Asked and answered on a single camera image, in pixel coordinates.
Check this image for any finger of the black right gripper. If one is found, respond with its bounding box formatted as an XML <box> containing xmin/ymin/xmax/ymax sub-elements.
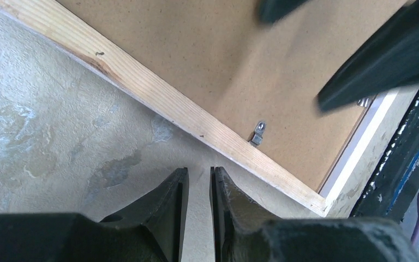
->
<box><xmin>258</xmin><ymin>0</ymin><xmax>308</xmax><ymax>25</ymax></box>
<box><xmin>316</xmin><ymin>1</ymin><xmax>419</xmax><ymax>113</ymax></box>

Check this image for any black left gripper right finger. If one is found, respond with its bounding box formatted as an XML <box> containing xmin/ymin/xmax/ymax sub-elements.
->
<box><xmin>211</xmin><ymin>167</ymin><xmax>419</xmax><ymax>261</ymax></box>

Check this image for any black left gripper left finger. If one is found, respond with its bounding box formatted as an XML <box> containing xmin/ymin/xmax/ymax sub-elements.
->
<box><xmin>0</xmin><ymin>168</ymin><xmax>189</xmax><ymax>261</ymax></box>

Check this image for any wooden picture frame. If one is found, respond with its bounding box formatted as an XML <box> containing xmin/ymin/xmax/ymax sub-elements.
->
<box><xmin>0</xmin><ymin>1</ymin><xmax>414</xmax><ymax>217</ymax></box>

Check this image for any brown backing board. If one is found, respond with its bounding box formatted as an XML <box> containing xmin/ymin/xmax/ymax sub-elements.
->
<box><xmin>62</xmin><ymin>0</ymin><xmax>404</xmax><ymax>190</ymax></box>

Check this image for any black aluminium mounting rail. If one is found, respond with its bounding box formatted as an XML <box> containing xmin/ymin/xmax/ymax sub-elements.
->
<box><xmin>351</xmin><ymin>91</ymin><xmax>419</xmax><ymax>223</ymax></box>

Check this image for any small metal frame clip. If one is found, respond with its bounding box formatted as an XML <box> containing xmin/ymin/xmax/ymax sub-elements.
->
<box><xmin>249</xmin><ymin>121</ymin><xmax>266</xmax><ymax>147</ymax></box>

